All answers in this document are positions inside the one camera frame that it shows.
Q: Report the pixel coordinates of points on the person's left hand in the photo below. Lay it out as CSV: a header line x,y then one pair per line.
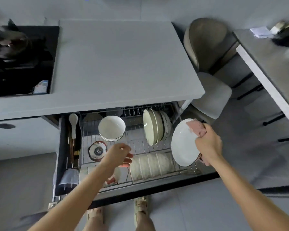
x,y
115,157

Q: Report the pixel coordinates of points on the person's right hand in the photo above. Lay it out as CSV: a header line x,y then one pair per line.
x,y
210,144

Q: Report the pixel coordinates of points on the white shallow bowl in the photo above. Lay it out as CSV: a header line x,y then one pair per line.
x,y
113,140
112,126

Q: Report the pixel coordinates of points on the small red-rimmed bowl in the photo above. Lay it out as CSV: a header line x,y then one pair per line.
x,y
97,150

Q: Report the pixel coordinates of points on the white cartoon print bowl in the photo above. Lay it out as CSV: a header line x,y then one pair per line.
x,y
114,178

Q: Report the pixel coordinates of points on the pink dish cloth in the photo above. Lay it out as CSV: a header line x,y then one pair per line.
x,y
197,127

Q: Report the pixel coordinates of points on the plain white bowl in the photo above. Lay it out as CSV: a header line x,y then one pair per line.
x,y
92,170
83,174

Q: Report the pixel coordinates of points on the row of cream textured bowls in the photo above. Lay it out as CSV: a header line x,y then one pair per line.
x,y
151,165

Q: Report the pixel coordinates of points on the bundle of black chopsticks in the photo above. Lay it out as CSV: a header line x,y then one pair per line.
x,y
77,149

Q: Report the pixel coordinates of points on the white ceramic spoon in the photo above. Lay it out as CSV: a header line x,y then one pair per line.
x,y
73,122

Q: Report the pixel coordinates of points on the person's right forearm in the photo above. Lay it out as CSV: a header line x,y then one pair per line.
x,y
250,194

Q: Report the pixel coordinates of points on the person's left forearm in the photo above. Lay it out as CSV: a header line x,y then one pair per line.
x,y
72,202

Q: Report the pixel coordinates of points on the person's left leg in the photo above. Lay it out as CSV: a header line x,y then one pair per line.
x,y
94,226

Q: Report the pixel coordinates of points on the person's leg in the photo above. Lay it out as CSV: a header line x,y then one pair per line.
x,y
94,226
144,223

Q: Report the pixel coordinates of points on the person's right leg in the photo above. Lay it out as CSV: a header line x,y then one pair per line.
x,y
144,223

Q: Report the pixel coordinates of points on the clear plastic measuring cup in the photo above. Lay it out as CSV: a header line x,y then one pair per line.
x,y
68,178

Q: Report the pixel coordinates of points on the beige buckle sandal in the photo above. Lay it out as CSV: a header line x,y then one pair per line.
x,y
95,214
141,209

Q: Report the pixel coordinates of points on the grey chair black legs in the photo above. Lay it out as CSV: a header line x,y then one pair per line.
x,y
231,67

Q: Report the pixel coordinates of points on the grey base cabinet round knob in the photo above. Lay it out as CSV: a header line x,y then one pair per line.
x,y
26,141

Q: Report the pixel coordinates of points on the taupe upholstered chair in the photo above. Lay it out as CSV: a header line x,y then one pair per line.
x,y
207,45

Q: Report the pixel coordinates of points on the grey dining table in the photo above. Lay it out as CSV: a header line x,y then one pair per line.
x,y
267,60

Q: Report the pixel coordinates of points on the blue white sticker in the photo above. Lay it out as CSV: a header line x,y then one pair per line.
x,y
41,87

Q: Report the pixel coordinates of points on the black glass cooktop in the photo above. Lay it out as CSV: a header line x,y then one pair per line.
x,y
21,79

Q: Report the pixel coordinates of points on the white crumpled paper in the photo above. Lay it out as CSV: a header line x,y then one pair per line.
x,y
261,32

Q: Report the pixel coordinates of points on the black bag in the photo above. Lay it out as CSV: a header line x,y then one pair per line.
x,y
285,36

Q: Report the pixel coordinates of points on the black burner grate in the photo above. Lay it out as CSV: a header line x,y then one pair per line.
x,y
14,48

